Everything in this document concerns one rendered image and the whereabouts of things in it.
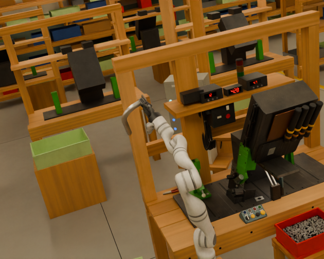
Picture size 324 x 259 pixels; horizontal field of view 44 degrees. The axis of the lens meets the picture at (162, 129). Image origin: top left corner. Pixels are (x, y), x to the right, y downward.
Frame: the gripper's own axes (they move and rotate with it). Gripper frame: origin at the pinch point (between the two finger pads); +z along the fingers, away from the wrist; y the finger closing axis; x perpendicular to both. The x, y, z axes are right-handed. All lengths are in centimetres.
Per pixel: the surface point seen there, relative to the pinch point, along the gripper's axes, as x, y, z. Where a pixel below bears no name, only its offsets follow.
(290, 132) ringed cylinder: -70, -33, -52
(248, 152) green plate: -49, -52, -41
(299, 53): -397, -383, 143
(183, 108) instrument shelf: -33, -44, 5
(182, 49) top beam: -50, -21, 30
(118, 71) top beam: -7.0, -19.1, 39.5
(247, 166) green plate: -46, -60, -47
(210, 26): -417, -544, 398
